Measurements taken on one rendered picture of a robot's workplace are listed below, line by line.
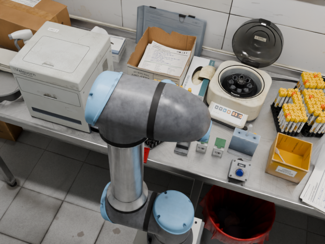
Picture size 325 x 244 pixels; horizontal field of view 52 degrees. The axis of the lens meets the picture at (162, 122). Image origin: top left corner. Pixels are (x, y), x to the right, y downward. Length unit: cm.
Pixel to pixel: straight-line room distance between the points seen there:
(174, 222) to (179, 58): 89
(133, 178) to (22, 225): 150
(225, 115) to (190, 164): 27
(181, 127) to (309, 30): 107
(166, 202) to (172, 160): 39
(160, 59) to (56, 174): 115
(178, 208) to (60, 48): 74
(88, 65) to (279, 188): 84
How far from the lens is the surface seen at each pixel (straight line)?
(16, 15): 176
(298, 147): 141
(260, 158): 140
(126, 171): 80
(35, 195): 233
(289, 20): 158
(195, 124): 64
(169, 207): 95
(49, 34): 140
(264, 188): 133
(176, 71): 155
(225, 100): 141
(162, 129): 62
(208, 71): 153
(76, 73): 121
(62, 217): 222
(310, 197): 136
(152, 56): 162
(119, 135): 67
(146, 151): 134
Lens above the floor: 200
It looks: 52 degrees down
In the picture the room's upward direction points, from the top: 4 degrees clockwise
